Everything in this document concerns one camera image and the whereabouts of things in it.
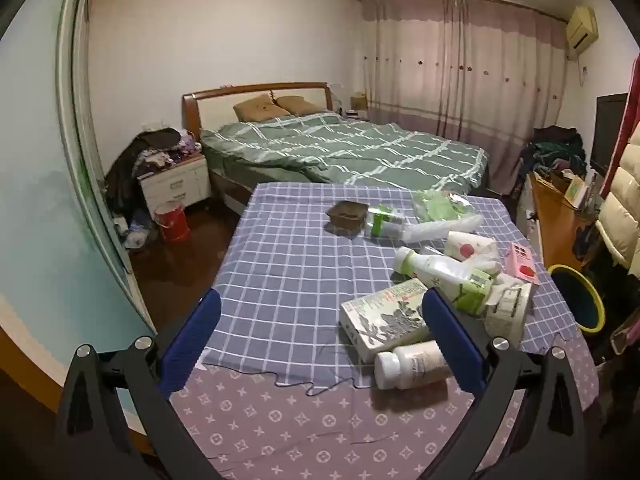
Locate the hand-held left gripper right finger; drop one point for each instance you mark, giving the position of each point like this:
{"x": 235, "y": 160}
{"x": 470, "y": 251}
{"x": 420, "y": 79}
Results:
{"x": 452, "y": 345}

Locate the white nightstand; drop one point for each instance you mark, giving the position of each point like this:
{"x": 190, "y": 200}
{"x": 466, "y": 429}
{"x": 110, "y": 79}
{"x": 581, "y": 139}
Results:
{"x": 175, "y": 185}

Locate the cream puffer jacket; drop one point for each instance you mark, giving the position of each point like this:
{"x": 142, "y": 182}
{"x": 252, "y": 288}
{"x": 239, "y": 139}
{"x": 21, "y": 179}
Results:
{"x": 620, "y": 210}

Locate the brown tissue box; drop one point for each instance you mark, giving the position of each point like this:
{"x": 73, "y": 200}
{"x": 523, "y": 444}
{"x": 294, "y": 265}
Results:
{"x": 358, "y": 101}

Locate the sliding wardrobe door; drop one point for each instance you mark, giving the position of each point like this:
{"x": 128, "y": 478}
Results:
{"x": 45, "y": 185}

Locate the white paper cup pink print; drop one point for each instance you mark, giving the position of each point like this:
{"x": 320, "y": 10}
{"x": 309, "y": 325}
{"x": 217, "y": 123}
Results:
{"x": 470, "y": 247}

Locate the blue bin yellow rim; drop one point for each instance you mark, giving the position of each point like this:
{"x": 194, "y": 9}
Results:
{"x": 575, "y": 300}

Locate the plastic bags on floor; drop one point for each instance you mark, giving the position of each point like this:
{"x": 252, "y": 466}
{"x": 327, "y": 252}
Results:
{"x": 132, "y": 232}

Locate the wooden bed with headboard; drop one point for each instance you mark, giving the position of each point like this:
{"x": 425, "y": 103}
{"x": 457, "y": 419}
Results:
{"x": 215, "y": 102}

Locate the clear jar green label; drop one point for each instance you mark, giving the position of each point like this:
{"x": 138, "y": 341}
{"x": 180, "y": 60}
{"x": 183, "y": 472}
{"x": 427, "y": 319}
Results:
{"x": 382, "y": 222}

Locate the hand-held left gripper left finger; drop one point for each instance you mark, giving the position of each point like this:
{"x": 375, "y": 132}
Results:
{"x": 192, "y": 340}

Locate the heap of green dark clothes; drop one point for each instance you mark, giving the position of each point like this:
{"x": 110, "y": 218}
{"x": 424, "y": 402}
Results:
{"x": 555, "y": 152}

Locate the pink curtain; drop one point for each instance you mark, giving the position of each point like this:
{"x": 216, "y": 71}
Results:
{"x": 460, "y": 75}

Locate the large brown pillow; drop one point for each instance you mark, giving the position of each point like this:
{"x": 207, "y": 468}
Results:
{"x": 260, "y": 107}

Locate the wall air conditioner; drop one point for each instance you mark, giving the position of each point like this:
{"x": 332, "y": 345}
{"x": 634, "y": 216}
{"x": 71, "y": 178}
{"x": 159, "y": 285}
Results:
{"x": 581, "y": 30}

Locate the white pill bottle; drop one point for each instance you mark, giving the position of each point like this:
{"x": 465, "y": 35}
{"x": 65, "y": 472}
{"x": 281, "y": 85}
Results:
{"x": 410, "y": 362}

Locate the red hanging garment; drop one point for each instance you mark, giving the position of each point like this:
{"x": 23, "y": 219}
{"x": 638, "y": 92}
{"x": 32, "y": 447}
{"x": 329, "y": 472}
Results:
{"x": 627, "y": 110}

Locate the pink strawberry carton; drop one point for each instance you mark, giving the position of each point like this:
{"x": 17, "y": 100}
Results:
{"x": 522, "y": 265}

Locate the red bucket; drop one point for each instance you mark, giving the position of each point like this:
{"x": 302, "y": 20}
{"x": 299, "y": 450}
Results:
{"x": 171, "y": 222}

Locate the white box with ink print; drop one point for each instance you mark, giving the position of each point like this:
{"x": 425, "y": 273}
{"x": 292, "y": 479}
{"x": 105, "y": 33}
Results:
{"x": 385, "y": 315}

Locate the brown plastic tray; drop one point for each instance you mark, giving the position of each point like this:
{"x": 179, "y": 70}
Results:
{"x": 347, "y": 212}

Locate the crushed white milk carton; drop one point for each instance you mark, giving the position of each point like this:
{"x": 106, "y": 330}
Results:
{"x": 507, "y": 310}

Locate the small brown pillow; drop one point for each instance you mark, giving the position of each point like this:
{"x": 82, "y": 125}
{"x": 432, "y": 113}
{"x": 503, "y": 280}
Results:
{"x": 300, "y": 105}

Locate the white green drink bottle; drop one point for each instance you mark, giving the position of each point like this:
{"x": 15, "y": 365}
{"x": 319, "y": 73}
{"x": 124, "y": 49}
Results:
{"x": 435, "y": 270}

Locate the green plastic bag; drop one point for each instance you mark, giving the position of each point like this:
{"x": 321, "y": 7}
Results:
{"x": 435, "y": 207}

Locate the pile of dark clothes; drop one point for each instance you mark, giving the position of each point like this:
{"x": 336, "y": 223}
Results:
{"x": 145, "y": 152}

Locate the black television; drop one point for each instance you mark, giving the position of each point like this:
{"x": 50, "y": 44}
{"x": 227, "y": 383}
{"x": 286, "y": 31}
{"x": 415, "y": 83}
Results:
{"x": 607, "y": 130}

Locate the wooden sideboard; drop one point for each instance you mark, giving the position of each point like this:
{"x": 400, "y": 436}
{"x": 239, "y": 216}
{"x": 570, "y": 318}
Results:
{"x": 552, "y": 215}

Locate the green plaid duvet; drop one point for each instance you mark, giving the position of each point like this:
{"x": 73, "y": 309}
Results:
{"x": 350, "y": 150}

